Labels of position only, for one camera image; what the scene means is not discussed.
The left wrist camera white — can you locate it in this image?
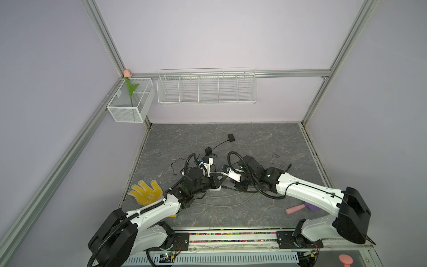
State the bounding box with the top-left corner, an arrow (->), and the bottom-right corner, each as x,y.
199,156 -> 214,178

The white mesh basket small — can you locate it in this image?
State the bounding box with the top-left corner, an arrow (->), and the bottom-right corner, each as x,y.
107,78 -> 156,123

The pink purple toy shovel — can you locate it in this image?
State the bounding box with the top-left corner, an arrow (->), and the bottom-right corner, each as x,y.
285,202 -> 320,215

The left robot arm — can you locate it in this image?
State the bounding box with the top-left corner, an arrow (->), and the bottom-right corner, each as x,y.
87,154 -> 221,267

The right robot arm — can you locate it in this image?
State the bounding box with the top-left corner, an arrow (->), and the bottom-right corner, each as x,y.
226,151 -> 371,248

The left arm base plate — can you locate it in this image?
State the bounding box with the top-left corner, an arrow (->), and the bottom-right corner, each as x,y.
163,233 -> 190,251

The black power cord tangled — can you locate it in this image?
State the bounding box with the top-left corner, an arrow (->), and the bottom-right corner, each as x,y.
171,140 -> 231,176

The black power adapter plug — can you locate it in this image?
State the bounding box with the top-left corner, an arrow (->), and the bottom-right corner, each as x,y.
205,147 -> 212,156

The yellow work glove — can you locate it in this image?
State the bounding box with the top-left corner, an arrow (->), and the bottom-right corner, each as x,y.
127,180 -> 163,206

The black power brick far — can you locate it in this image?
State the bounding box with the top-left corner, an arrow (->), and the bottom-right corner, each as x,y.
228,133 -> 235,142

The artificial tulip flower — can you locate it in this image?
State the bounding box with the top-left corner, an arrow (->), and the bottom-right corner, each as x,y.
123,70 -> 139,107

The white wire basket long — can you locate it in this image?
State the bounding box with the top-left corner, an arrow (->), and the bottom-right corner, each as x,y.
157,68 -> 258,105

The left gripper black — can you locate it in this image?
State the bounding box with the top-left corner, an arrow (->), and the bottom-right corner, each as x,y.
192,172 -> 226,196

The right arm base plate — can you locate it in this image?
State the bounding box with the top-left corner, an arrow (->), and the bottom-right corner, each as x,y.
276,230 -> 324,249

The grey ethernet cable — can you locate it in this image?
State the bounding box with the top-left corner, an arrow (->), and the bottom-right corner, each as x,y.
193,192 -> 258,208

